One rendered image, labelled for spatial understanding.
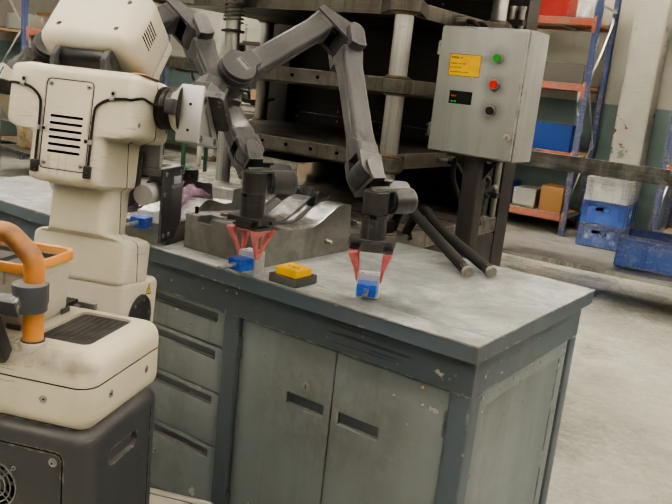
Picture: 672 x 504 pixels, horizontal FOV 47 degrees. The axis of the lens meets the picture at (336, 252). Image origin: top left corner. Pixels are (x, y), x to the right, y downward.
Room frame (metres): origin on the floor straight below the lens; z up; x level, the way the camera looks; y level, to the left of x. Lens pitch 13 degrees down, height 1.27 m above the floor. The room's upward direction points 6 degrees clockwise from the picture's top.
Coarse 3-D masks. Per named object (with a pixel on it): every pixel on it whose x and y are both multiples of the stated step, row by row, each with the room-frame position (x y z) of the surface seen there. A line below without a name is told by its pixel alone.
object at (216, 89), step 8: (200, 80) 1.59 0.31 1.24; (208, 80) 1.58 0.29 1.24; (216, 80) 1.59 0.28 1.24; (176, 88) 1.55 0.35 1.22; (208, 88) 1.55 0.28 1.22; (216, 88) 1.57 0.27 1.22; (224, 88) 1.60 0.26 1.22; (208, 96) 1.53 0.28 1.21; (216, 96) 1.52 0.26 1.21; (224, 96) 1.53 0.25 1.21; (216, 104) 1.53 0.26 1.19; (224, 104) 1.53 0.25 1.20; (216, 112) 1.55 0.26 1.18; (224, 112) 1.54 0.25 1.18; (216, 120) 1.56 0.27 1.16; (224, 120) 1.55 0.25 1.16; (216, 128) 1.57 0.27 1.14; (224, 128) 1.57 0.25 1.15
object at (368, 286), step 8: (360, 272) 1.67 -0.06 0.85; (368, 272) 1.68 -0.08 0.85; (376, 272) 1.68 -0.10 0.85; (360, 280) 1.65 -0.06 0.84; (368, 280) 1.66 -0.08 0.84; (376, 280) 1.66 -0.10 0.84; (360, 288) 1.62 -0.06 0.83; (368, 288) 1.62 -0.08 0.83; (376, 288) 1.63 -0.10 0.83; (360, 296) 1.66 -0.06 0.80; (368, 296) 1.62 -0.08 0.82; (376, 296) 1.66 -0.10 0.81
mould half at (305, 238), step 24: (192, 216) 1.95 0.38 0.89; (312, 216) 2.04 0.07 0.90; (336, 216) 2.07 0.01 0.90; (192, 240) 1.95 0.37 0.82; (216, 240) 1.90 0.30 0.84; (240, 240) 1.85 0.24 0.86; (288, 240) 1.90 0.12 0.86; (312, 240) 1.99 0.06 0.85; (336, 240) 2.08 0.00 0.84; (264, 264) 1.83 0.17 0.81
